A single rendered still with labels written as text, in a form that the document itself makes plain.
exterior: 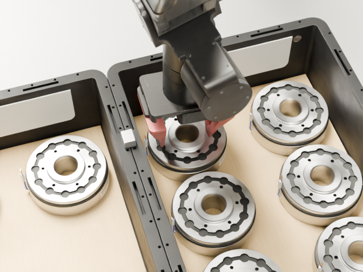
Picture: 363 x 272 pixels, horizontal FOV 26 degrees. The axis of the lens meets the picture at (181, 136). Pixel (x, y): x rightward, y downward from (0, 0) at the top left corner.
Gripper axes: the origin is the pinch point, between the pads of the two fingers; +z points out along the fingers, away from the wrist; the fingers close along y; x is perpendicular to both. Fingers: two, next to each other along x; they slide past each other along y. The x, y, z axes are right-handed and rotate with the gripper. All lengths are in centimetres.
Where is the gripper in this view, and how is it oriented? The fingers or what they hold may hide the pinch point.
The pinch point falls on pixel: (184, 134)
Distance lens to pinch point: 100.6
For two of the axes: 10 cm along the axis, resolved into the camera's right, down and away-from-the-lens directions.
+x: -2.7, -7.7, 5.8
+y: 9.6, -2.0, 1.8
